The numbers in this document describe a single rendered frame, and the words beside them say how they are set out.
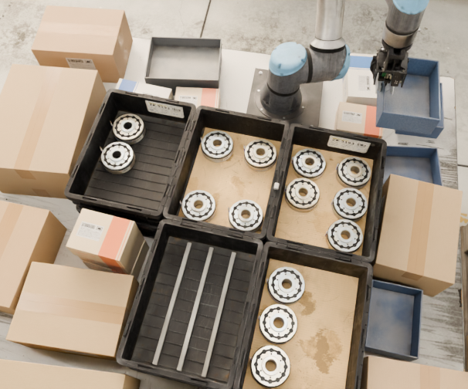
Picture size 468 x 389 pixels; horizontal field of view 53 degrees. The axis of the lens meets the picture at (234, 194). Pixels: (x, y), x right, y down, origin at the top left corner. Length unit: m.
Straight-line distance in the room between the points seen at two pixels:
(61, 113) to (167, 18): 1.62
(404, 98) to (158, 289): 0.88
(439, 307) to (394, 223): 0.31
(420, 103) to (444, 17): 1.93
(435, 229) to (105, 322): 0.98
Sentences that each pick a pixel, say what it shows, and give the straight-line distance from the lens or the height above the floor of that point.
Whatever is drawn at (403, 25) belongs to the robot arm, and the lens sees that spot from 1.14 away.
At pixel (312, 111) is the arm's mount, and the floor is 0.75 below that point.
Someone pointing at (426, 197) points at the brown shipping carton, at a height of 0.86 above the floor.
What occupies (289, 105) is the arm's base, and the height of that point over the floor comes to 0.79.
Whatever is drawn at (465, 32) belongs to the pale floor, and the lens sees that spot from 3.30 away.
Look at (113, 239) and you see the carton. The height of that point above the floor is 0.92.
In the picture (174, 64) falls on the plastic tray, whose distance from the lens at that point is 1.86.
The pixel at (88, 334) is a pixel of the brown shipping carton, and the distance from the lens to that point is 1.37.
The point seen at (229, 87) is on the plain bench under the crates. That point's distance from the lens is 1.85.
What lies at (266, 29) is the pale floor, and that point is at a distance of 3.03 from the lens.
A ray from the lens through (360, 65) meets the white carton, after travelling 1.85.
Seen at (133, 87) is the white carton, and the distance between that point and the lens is 1.77.
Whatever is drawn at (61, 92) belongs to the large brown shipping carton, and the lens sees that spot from 1.69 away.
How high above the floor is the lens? 2.15
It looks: 65 degrees down
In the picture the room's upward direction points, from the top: 1 degrees counter-clockwise
